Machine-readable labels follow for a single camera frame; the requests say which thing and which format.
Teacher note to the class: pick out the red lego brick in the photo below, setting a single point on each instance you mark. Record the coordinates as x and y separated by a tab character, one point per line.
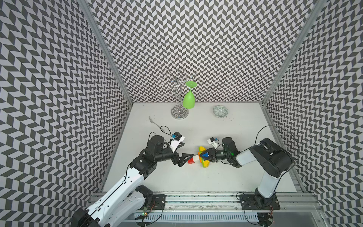
191	161

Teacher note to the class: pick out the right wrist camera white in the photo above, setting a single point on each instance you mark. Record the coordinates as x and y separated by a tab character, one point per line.
214	142

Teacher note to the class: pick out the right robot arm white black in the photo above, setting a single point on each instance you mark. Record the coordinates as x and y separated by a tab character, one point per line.
274	160

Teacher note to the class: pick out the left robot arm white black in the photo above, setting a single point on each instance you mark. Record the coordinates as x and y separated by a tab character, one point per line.
129	193

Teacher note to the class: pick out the patterned ceramic bowl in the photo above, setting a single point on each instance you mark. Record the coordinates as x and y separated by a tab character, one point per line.
220	111

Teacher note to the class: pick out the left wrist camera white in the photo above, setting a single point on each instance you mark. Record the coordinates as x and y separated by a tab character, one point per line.
176	141

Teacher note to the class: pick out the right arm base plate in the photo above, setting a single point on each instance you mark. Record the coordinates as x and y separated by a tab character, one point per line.
258	202

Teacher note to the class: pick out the aluminium front rail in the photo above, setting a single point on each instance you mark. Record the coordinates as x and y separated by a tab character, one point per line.
229	201

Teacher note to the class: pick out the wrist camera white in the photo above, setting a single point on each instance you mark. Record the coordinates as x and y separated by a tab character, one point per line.
214	142
176	141

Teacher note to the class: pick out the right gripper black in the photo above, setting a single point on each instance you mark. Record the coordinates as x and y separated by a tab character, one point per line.
211	153

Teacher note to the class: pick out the green plastic wine glass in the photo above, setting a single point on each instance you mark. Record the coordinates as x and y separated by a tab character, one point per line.
189	98

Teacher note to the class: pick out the chrome glass holder stand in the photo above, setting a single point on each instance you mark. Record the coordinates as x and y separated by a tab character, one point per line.
177	81

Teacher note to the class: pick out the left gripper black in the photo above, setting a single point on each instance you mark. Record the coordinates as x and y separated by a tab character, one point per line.
181	161

